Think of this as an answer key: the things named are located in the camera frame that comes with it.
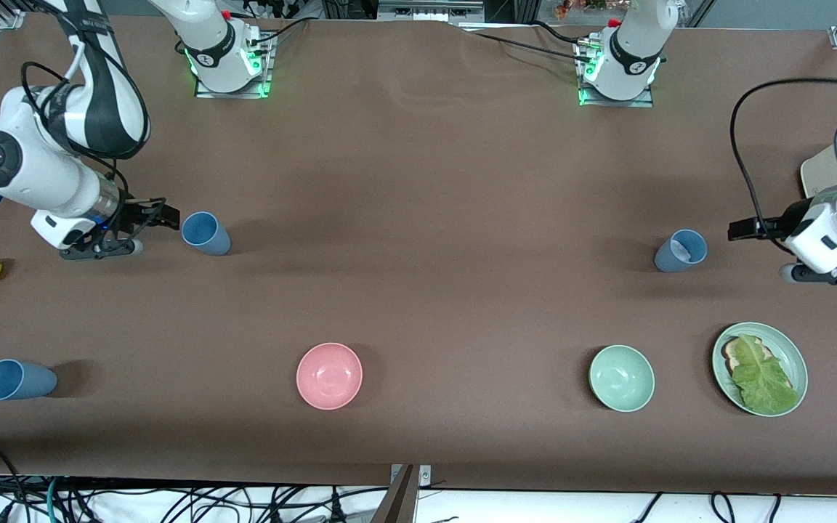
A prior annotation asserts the toast slice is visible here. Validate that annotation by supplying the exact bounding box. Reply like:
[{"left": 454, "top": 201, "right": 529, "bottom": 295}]
[{"left": 721, "top": 336, "right": 797, "bottom": 393}]

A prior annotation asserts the blue cup with white filling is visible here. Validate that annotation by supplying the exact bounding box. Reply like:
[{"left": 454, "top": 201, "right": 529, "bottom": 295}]
[{"left": 654, "top": 229, "right": 708, "bottom": 273}]

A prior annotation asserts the black left base cable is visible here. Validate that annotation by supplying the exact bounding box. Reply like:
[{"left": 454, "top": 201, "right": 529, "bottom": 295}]
[
  {"left": 458, "top": 28, "right": 594, "bottom": 65},
  {"left": 531, "top": 20, "right": 594, "bottom": 49}
]

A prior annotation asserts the green plate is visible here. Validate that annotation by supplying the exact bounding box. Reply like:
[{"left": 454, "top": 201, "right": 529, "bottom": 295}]
[{"left": 712, "top": 322, "right": 809, "bottom": 418}]

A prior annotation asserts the cream cutting board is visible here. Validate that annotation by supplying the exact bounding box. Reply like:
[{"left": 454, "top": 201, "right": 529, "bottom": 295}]
[{"left": 799, "top": 143, "right": 837, "bottom": 199}]

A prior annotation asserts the brown table cover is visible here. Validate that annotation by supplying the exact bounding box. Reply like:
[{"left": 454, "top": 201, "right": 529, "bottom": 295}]
[{"left": 0, "top": 11, "right": 837, "bottom": 498}]

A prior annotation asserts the black right base cable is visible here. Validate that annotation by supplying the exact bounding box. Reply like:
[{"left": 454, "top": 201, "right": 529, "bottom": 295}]
[{"left": 248, "top": 16, "right": 312, "bottom": 47}]

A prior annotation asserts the aluminium frame rail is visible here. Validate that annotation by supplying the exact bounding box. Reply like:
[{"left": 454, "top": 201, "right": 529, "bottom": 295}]
[{"left": 376, "top": 0, "right": 487, "bottom": 23}]

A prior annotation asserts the mint green bowl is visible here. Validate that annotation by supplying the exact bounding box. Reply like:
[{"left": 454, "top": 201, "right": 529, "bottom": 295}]
[{"left": 589, "top": 344, "right": 656, "bottom": 413}]

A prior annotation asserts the thin black floor cable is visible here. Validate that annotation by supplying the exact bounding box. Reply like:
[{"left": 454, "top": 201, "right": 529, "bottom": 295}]
[
  {"left": 708, "top": 492, "right": 737, "bottom": 523},
  {"left": 633, "top": 492, "right": 665, "bottom": 523}
]

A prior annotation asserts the black base cable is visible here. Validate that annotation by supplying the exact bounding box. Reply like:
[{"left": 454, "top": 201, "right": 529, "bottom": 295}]
[
  {"left": 531, "top": 20, "right": 594, "bottom": 49},
  {"left": 248, "top": 16, "right": 312, "bottom": 47},
  {"left": 458, "top": 28, "right": 594, "bottom": 65}
]

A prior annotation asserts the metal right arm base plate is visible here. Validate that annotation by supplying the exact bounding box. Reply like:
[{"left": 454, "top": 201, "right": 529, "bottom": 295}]
[{"left": 194, "top": 29, "right": 275, "bottom": 100}]

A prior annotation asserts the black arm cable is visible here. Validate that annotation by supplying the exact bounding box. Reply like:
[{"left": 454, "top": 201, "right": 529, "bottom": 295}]
[
  {"left": 728, "top": 78, "right": 837, "bottom": 256},
  {"left": 20, "top": 40, "right": 153, "bottom": 191}
]

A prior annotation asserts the green cable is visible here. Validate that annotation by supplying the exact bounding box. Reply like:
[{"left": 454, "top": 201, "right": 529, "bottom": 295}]
[{"left": 44, "top": 476, "right": 65, "bottom": 523}]

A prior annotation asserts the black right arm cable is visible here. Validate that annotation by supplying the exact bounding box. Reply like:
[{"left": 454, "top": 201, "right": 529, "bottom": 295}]
[{"left": 20, "top": 40, "right": 153, "bottom": 191}]

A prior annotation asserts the pink bowl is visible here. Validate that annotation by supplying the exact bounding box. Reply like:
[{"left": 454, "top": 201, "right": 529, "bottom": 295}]
[{"left": 296, "top": 342, "right": 363, "bottom": 410}]

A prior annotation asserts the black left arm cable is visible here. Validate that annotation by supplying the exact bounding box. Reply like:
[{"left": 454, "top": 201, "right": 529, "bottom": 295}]
[{"left": 728, "top": 78, "right": 837, "bottom": 256}]

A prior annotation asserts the green lettuce leaf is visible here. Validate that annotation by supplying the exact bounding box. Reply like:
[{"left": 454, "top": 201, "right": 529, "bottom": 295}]
[{"left": 731, "top": 334, "right": 801, "bottom": 415}]

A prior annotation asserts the white paper wad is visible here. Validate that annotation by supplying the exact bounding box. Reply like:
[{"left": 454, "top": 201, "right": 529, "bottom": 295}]
[{"left": 672, "top": 237, "right": 705, "bottom": 264}]

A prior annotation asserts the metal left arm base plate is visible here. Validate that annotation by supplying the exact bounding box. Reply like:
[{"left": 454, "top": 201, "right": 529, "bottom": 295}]
[{"left": 576, "top": 36, "right": 656, "bottom": 109}]

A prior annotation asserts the silver metal bracket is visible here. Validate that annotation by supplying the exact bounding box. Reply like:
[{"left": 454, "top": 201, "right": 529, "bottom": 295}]
[{"left": 389, "top": 464, "right": 433, "bottom": 490}]

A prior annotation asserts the blue plastic cup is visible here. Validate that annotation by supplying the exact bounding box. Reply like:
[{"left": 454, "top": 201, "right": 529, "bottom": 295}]
[
  {"left": 0, "top": 359, "right": 58, "bottom": 402},
  {"left": 181, "top": 211, "right": 232, "bottom": 256}
]

